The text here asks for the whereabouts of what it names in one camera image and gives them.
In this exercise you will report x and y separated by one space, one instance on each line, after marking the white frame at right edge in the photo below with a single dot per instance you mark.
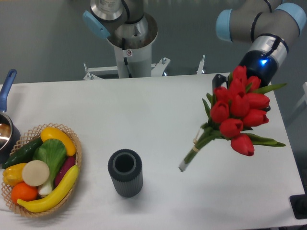
299 107

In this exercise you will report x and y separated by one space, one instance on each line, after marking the yellow squash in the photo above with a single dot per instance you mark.
55 133

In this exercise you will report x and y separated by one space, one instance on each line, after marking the yellow banana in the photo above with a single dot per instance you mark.
56 196

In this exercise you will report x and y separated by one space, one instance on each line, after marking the purple sweet potato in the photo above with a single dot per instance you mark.
69 162

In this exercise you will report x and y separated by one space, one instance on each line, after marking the dark grey ribbed vase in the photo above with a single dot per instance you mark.
125 170

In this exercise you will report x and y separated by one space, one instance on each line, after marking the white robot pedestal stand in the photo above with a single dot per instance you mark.
131 63

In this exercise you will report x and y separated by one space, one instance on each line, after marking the yellow bell pepper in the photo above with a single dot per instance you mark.
13 174

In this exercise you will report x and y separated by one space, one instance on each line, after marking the beige round disc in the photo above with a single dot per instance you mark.
35 173

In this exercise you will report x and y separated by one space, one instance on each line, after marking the green cucumber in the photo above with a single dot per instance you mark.
24 154

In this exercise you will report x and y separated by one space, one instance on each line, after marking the red tulip bouquet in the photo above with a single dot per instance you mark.
233 111

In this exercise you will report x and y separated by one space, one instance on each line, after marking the black device at table edge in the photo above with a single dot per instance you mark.
299 206

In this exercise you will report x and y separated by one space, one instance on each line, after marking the green bok choy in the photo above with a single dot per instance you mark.
53 153

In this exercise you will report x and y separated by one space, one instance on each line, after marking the blue handled saucepan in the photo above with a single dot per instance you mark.
9 134

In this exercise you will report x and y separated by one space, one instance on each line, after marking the orange fruit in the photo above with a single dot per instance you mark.
24 192

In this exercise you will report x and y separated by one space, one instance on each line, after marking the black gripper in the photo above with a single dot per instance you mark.
257 64

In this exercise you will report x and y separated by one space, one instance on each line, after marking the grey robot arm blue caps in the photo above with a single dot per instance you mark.
271 26

